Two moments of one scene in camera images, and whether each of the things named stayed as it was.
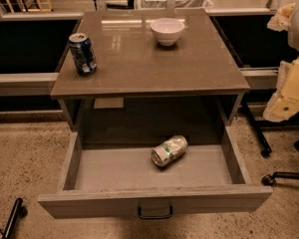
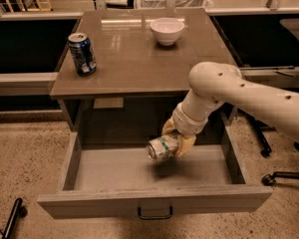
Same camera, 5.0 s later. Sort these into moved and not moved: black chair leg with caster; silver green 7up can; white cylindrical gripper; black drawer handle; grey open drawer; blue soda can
Moved: silver green 7up can; white cylindrical gripper
Not moved: grey open drawer; black chair leg with caster; black drawer handle; blue soda can
